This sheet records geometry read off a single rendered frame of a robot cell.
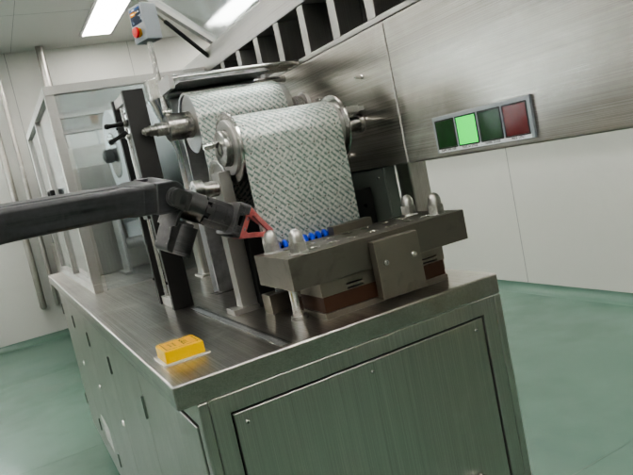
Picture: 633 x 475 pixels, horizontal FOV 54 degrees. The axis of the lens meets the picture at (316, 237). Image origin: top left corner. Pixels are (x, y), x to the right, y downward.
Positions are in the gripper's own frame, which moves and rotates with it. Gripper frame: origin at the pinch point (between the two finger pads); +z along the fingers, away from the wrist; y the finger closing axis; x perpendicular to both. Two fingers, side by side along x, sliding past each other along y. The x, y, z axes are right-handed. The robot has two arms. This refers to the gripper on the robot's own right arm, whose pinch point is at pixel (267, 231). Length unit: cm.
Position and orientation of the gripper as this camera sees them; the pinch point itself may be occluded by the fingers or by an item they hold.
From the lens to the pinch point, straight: 129.5
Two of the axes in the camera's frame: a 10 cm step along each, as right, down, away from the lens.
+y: 4.5, 0.1, -8.9
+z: 8.5, 2.9, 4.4
